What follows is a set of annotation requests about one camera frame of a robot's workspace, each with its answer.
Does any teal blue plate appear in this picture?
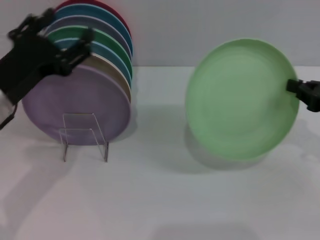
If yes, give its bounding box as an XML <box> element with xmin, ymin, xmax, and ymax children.
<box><xmin>53</xmin><ymin>4</ymin><xmax>134</xmax><ymax>51</ymax></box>

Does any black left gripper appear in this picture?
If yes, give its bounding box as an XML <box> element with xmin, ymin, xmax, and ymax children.
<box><xmin>0</xmin><ymin>7</ymin><xmax>96</xmax><ymax>105</ymax></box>

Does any grey lavender plate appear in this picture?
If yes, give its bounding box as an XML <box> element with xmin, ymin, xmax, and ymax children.
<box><xmin>46</xmin><ymin>16</ymin><xmax>134</xmax><ymax>59</ymax></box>

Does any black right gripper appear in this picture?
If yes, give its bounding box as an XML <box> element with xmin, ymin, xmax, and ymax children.
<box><xmin>286</xmin><ymin>79</ymin><xmax>320</xmax><ymax>113</ymax></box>

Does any dark red plate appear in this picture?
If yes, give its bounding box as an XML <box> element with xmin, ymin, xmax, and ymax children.
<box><xmin>56</xmin><ymin>0</ymin><xmax>132</xmax><ymax>38</ymax></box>

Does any black cable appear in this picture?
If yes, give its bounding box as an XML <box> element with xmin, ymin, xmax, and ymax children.
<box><xmin>0</xmin><ymin>102</ymin><xmax>18</xmax><ymax>130</ymax></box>

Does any beige plate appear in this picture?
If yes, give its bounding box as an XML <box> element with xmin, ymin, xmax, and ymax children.
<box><xmin>84</xmin><ymin>53</ymin><xmax>132</xmax><ymax>104</ymax></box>

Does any purple plate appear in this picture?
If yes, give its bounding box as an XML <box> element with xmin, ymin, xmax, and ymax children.
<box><xmin>21</xmin><ymin>64</ymin><xmax>132</xmax><ymax>147</ymax></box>

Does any light green plate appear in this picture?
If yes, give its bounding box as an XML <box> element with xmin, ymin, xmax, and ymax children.
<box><xmin>184</xmin><ymin>37</ymin><xmax>300</xmax><ymax>161</ymax></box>

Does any clear acrylic plate rack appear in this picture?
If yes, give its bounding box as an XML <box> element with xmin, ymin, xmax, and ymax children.
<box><xmin>59</xmin><ymin>112</ymin><xmax>110</xmax><ymax>163</ymax></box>

